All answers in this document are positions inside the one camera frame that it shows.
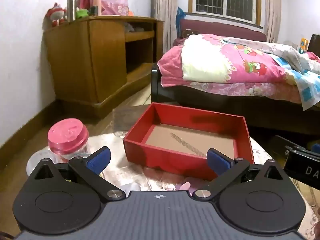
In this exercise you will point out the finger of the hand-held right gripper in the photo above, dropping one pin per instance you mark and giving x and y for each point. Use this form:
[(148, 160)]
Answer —
[(287, 141)]

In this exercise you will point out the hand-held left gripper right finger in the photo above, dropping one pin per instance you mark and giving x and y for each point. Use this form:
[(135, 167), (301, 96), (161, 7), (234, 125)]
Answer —
[(217, 160)]

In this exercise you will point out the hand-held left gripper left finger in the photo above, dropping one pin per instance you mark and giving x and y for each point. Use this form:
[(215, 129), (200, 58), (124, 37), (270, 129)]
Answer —
[(98, 158)]

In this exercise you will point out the purple cloth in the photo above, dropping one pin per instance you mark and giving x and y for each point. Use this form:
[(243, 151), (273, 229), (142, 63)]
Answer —
[(186, 187)]

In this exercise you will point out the red cardboard box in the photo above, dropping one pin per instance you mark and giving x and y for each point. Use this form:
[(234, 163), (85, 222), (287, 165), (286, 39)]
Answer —
[(160, 155)]

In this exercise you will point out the clear jar with pink lid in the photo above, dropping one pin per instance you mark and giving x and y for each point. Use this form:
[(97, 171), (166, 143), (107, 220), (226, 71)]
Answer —
[(67, 132)]

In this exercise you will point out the white blue patterned blanket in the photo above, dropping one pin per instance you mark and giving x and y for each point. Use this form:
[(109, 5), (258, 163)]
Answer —
[(300, 65)]

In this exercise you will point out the pink cartoon quilt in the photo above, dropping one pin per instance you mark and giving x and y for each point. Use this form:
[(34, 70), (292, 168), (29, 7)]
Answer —
[(212, 60)]

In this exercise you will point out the wooden cabinet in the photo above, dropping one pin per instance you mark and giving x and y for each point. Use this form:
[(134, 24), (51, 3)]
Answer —
[(75, 55)]

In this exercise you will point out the beige curtain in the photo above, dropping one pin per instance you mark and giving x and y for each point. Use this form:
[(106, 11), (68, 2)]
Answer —
[(271, 7), (163, 5)]

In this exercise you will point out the grey cloth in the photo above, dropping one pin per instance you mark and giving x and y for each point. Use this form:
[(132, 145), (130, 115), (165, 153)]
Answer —
[(133, 27)]

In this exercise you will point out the green toy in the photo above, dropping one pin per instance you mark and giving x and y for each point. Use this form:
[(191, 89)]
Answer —
[(82, 13)]

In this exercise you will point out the blue bag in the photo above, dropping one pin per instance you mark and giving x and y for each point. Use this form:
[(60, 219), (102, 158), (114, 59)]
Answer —
[(180, 17)]

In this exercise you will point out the red plush toy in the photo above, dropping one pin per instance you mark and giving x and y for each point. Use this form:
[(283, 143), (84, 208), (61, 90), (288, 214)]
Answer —
[(56, 13)]

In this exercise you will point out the steel thermos bottle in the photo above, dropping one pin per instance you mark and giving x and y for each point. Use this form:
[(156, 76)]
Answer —
[(72, 7)]

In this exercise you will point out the pink cylinder cup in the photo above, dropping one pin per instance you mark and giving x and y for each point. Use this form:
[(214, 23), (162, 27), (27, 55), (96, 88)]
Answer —
[(97, 5)]

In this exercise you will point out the dark bed frame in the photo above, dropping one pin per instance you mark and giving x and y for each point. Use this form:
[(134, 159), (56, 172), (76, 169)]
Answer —
[(212, 105)]

